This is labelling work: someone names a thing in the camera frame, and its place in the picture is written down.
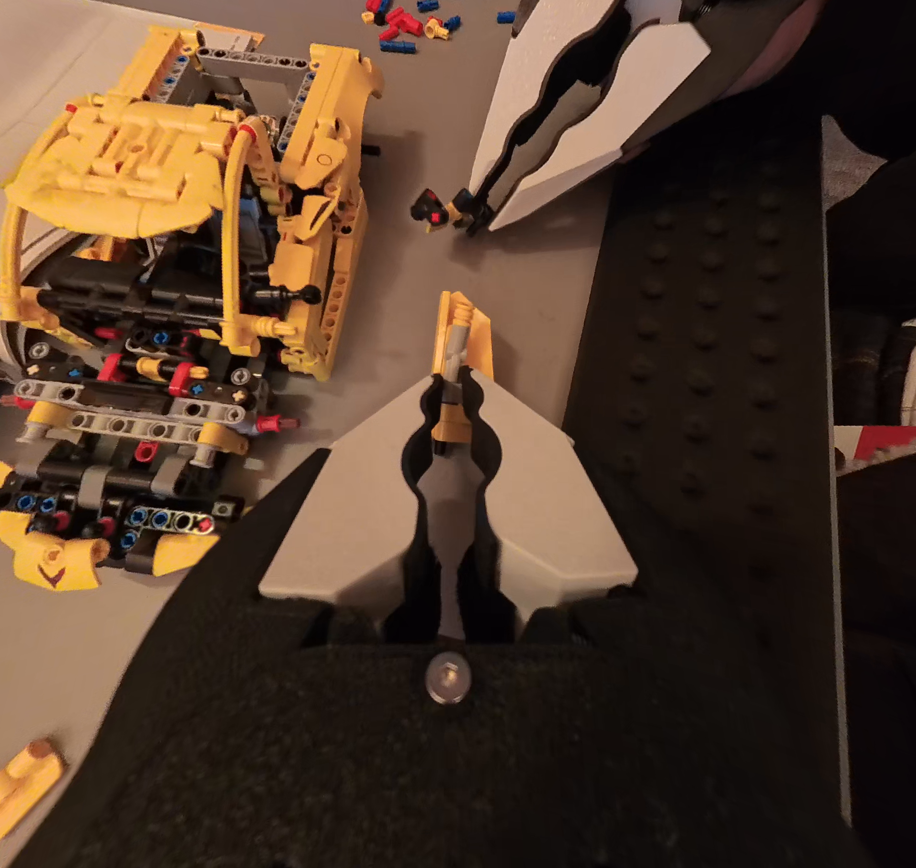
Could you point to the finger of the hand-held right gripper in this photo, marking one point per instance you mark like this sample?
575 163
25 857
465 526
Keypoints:
551 38
630 102

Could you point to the dark sherpa-lined jacket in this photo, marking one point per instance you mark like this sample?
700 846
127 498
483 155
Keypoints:
876 281

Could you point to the small black-yellow Lego subassembly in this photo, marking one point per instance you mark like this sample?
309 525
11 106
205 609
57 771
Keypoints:
444 210

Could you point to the yellow brick wing piece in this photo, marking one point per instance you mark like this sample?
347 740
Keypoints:
458 360

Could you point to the small yellow brick bracket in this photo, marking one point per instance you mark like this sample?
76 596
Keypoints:
26 782

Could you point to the grey desk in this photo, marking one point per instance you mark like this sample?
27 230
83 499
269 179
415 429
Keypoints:
387 138

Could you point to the yellow toy brick car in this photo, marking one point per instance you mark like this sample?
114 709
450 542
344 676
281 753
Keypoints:
186 238

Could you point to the yellow black brick panel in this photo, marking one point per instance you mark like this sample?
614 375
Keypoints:
86 546

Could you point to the black studded mat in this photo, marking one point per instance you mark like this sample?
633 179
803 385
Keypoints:
702 453

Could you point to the red white packet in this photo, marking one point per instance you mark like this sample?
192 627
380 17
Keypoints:
876 446

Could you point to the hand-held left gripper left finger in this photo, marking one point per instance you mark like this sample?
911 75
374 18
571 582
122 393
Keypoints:
344 525

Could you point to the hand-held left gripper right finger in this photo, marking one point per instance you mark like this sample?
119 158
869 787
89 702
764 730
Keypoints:
558 525

